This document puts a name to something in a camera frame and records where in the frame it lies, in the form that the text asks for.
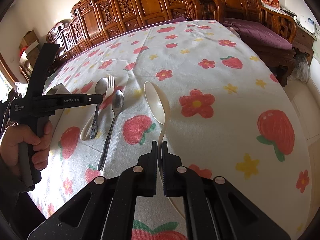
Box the grey metal rectangular tray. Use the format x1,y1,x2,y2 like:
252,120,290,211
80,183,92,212
46,83,70,95

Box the white plastic fork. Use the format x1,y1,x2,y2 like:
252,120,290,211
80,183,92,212
80,75,115,140

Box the large steel spoon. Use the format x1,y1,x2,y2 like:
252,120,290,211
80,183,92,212
89,77,108,140

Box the cream plastic spoon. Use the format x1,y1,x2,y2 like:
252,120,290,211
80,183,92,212
144,81,171,147

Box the small steel spoon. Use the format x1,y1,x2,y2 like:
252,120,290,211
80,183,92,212
98,90,124,171

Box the person's left hand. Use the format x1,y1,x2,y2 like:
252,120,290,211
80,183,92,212
1,121,53,177

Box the stacked cardboard boxes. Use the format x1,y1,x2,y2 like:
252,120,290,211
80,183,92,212
19,30,40,67

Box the strawberry flower tablecloth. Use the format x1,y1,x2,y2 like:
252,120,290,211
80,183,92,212
30,21,311,239

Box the carved wooden sofa bench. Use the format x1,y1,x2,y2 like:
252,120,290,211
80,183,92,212
46,0,191,61

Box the purple armchair cushion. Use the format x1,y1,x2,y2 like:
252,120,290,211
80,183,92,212
223,18,292,50

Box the clear plastic bag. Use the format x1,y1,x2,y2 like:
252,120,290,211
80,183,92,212
288,54,310,84

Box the carved wooden armchair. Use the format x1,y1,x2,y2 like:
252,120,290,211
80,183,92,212
191,0,298,86

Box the red calendar card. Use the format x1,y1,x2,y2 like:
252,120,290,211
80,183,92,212
261,0,280,11

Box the white router box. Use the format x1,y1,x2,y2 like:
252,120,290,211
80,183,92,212
298,15,315,34

